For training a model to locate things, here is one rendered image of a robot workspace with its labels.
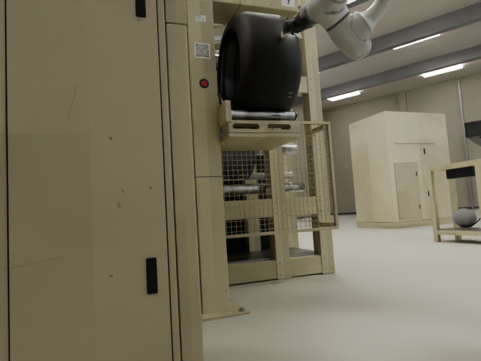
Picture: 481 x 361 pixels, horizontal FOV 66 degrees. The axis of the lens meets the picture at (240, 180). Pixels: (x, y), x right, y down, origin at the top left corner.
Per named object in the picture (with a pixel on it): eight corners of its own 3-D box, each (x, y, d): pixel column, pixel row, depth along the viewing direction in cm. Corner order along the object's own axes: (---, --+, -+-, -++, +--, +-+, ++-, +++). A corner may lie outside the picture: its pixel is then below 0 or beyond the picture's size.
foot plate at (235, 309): (190, 323, 155) (190, 317, 155) (179, 308, 181) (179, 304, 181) (250, 314, 164) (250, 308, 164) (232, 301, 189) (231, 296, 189)
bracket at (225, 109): (225, 121, 164) (224, 99, 165) (205, 139, 202) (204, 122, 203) (232, 121, 165) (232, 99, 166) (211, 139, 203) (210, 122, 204)
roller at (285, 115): (225, 119, 173) (227, 119, 169) (225, 109, 173) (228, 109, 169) (293, 120, 185) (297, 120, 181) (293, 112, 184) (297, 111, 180)
